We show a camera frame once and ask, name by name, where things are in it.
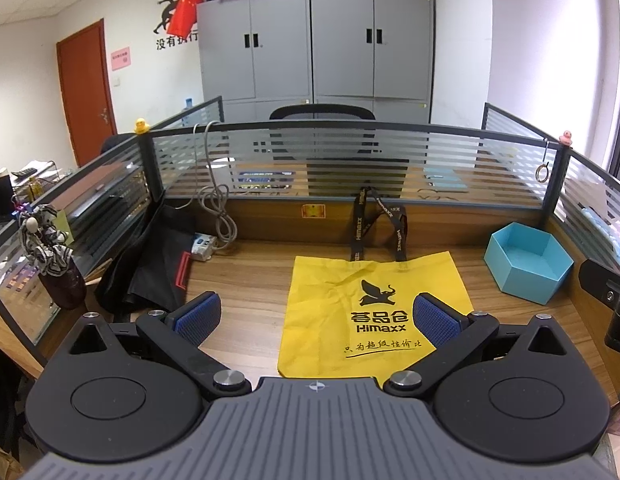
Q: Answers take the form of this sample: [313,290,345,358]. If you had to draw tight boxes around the black white striped cloth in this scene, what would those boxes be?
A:
[17,205,76,278]

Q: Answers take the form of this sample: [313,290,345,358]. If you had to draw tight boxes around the short glass partition far desk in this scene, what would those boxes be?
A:
[481,102,564,150]

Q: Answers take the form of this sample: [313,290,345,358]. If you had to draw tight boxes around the glass partition of far desk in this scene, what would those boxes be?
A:
[150,96,225,136]

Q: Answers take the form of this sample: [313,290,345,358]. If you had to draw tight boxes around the blue hexagonal box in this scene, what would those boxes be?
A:
[484,221,574,306]

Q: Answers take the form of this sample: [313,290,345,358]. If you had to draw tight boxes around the orange wooden door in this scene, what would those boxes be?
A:
[56,19,117,167]

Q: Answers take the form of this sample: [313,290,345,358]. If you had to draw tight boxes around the red flag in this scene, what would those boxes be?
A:
[167,0,201,37]

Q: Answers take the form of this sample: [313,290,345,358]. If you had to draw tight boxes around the black cloth bag red stripe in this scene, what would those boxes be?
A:
[92,192,201,316]

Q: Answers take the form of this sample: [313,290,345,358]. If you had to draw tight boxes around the teal notebook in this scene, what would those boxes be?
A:
[424,166,470,194]

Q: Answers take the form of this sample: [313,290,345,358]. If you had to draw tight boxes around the yellow shopping bag black straps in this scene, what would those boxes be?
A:
[277,186,474,380]

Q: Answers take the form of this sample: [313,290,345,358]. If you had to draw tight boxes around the black office chair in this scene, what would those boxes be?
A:
[269,103,378,163]

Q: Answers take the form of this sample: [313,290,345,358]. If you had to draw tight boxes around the grey cable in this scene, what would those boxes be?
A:
[177,121,238,252]

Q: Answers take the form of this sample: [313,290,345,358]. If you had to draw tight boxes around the metal hook with ring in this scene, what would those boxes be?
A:
[536,139,551,183]

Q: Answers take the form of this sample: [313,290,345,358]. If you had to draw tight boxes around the white power strip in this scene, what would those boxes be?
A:
[190,232,219,262]

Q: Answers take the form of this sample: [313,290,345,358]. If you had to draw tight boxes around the black laptop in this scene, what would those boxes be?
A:
[0,175,16,223]

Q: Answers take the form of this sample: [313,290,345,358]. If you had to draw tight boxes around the grey metal cabinet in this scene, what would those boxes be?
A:
[196,0,315,126]
[310,0,435,123]

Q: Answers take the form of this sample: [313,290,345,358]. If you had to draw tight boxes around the metal wire rack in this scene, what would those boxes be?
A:
[12,160,66,202]

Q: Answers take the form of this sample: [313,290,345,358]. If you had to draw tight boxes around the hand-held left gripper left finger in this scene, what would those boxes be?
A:
[65,291,251,402]

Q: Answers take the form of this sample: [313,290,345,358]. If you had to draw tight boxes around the side glass desk partition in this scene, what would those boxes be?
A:
[0,135,163,363]
[554,147,620,413]

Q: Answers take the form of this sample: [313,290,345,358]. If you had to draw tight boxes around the dark red bottle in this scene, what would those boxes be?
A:
[42,255,88,311]

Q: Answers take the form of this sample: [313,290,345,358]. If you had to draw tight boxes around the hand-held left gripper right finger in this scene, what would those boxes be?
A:
[384,294,573,402]

